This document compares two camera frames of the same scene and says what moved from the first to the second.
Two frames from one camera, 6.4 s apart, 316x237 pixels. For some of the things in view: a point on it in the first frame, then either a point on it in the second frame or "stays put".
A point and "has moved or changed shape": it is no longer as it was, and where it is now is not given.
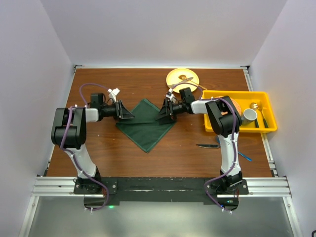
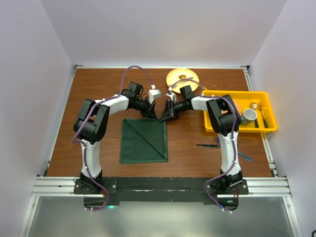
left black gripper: x=121 y=112 to x=149 y=112
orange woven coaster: x=236 y=105 stays put
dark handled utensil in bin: x=266 y=124 stays put
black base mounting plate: x=223 y=192 stays put
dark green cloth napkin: x=143 y=128 has moved or changed shape
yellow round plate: x=181 y=78 stays put
